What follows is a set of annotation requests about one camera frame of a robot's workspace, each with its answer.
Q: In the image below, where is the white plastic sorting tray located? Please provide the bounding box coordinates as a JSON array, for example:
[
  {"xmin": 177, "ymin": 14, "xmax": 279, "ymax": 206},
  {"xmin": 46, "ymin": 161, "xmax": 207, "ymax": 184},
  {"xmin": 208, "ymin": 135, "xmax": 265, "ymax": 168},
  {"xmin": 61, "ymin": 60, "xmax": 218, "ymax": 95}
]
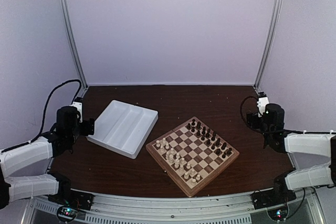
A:
[{"xmin": 87, "ymin": 100, "xmax": 159, "ymax": 159}]

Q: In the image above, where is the dark chess piece eleventh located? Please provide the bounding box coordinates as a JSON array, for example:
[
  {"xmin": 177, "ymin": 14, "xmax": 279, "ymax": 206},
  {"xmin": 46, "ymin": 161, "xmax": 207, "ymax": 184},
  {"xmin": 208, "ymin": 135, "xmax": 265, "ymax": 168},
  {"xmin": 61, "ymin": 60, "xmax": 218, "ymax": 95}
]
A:
[{"xmin": 211, "ymin": 132, "xmax": 216, "ymax": 141}]

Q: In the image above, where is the wooden chess board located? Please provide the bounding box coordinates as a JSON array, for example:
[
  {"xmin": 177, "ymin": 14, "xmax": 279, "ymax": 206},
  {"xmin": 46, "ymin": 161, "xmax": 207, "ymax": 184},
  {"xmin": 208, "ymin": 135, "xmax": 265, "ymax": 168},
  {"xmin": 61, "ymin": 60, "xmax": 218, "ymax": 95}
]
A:
[{"xmin": 146, "ymin": 116, "xmax": 239, "ymax": 197}]

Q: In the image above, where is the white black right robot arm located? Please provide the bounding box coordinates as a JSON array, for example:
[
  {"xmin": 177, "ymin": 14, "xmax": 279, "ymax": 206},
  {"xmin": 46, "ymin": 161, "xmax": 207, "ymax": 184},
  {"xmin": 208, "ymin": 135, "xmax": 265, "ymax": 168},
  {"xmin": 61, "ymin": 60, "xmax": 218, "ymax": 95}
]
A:
[{"xmin": 245, "ymin": 101, "xmax": 335, "ymax": 204}]

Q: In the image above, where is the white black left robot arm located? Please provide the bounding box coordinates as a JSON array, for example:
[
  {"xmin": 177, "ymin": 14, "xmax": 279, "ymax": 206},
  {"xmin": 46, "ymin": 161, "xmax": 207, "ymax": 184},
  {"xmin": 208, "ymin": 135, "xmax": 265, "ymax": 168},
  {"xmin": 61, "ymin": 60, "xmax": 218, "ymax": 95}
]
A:
[{"xmin": 1, "ymin": 101, "xmax": 95, "ymax": 208}]

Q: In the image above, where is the white chess pieces group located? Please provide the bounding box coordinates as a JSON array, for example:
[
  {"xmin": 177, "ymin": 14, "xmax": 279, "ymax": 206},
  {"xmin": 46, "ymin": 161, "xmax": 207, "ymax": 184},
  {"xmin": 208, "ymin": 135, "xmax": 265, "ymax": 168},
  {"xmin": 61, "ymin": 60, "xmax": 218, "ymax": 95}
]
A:
[{"xmin": 151, "ymin": 136, "xmax": 207, "ymax": 188}]

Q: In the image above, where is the left controller board with LEDs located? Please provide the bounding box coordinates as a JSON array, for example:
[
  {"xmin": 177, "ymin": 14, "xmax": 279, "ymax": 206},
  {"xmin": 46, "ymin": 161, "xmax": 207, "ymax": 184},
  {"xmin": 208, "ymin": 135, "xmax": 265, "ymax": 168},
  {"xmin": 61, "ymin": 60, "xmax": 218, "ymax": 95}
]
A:
[{"xmin": 56, "ymin": 206, "xmax": 78, "ymax": 222}]

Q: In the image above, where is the controller board with leds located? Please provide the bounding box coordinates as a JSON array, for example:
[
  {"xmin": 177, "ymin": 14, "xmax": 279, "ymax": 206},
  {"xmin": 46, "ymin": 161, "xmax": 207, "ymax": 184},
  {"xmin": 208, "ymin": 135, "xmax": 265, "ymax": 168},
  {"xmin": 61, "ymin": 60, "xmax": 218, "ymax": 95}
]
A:
[
  {"xmin": 56, "ymin": 206, "xmax": 78, "ymax": 222},
  {"xmin": 267, "ymin": 205, "xmax": 289, "ymax": 222}
]

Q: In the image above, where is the right controller board with LEDs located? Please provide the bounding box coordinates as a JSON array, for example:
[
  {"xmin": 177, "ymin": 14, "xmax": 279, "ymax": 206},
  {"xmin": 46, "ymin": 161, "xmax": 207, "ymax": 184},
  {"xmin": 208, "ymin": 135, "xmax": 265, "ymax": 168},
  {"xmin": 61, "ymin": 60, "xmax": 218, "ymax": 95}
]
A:
[{"xmin": 267, "ymin": 205, "xmax": 289, "ymax": 222}]

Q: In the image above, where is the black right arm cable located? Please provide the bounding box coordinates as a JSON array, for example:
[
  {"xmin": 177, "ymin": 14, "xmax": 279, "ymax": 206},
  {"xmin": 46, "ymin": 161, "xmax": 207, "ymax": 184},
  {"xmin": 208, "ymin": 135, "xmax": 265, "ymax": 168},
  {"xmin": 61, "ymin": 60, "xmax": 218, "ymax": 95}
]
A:
[{"xmin": 240, "ymin": 95, "xmax": 287, "ymax": 135}]

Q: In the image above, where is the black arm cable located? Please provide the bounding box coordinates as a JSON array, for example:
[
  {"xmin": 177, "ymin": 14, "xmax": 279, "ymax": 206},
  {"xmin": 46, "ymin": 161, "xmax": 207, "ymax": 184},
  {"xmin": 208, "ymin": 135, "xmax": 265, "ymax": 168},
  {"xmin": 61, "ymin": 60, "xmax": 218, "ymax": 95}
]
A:
[
  {"xmin": 240, "ymin": 95, "xmax": 287, "ymax": 135},
  {"xmin": 0, "ymin": 79, "xmax": 82, "ymax": 154}
]

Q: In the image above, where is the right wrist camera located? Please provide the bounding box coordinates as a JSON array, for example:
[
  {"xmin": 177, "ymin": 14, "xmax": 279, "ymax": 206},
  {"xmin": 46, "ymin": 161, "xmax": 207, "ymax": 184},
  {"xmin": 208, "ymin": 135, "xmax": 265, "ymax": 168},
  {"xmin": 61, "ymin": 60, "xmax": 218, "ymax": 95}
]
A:
[{"xmin": 257, "ymin": 92, "xmax": 269, "ymax": 117}]

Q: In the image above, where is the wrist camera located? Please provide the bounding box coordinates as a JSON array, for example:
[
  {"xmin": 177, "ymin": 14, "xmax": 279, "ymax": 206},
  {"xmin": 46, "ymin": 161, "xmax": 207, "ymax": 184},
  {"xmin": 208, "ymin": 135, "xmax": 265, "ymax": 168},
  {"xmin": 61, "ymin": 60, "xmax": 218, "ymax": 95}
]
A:
[
  {"xmin": 71, "ymin": 97, "xmax": 83, "ymax": 122},
  {"xmin": 257, "ymin": 92, "xmax": 269, "ymax": 117}
]

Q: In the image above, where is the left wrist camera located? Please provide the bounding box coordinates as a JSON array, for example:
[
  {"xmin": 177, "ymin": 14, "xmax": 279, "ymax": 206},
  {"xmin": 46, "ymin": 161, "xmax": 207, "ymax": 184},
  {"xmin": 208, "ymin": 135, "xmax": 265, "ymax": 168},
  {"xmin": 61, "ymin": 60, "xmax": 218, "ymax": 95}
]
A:
[{"xmin": 71, "ymin": 97, "xmax": 83, "ymax": 122}]

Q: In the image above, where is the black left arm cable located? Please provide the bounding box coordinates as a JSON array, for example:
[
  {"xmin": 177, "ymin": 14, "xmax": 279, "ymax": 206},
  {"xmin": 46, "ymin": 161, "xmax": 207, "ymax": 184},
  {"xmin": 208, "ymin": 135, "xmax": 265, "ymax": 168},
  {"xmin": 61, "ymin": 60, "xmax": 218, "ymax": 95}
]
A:
[{"xmin": 0, "ymin": 79, "xmax": 82, "ymax": 154}]

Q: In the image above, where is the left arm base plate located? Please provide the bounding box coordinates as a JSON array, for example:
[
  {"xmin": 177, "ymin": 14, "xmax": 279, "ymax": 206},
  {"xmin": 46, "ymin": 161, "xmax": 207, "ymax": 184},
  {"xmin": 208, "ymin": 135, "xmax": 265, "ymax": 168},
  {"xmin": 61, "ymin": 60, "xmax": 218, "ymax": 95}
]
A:
[{"xmin": 48, "ymin": 190, "xmax": 94, "ymax": 210}]

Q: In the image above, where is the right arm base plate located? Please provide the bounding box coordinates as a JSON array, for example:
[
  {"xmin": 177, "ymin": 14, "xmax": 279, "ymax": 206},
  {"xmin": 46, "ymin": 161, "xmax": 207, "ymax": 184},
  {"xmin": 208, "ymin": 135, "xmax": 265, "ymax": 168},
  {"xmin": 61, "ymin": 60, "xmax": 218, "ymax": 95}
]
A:
[{"xmin": 251, "ymin": 189, "xmax": 297, "ymax": 210}]

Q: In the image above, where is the aluminium front frame rail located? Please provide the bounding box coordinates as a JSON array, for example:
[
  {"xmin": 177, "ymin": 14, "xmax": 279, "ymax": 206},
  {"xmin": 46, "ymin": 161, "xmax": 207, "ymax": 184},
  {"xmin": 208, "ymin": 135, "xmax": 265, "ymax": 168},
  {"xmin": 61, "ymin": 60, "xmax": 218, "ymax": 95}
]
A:
[{"xmin": 20, "ymin": 174, "xmax": 320, "ymax": 224}]

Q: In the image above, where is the aluminium right corner post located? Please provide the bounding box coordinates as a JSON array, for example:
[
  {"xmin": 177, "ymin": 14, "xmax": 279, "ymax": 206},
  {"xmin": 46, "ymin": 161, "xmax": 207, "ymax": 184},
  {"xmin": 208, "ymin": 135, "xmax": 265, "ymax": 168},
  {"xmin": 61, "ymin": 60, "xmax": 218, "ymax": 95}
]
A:
[{"xmin": 254, "ymin": 0, "xmax": 283, "ymax": 90}]

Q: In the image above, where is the aluminium corner post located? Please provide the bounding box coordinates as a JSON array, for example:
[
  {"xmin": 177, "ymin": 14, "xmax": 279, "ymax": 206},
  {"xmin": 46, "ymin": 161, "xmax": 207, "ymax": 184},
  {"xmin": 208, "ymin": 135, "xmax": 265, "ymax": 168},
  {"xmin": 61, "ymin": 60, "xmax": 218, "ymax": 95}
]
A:
[
  {"xmin": 60, "ymin": 0, "xmax": 88, "ymax": 89},
  {"xmin": 254, "ymin": 0, "xmax": 283, "ymax": 90}
]

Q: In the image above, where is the aluminium left corner post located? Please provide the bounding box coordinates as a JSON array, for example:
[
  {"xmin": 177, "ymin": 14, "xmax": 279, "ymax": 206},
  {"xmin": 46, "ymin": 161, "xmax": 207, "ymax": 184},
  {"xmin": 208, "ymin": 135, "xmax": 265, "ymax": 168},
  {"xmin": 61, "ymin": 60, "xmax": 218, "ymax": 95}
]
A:
[{"xmin": 60, "ymin": 0, "xmax": 88, "ymax": 89}]

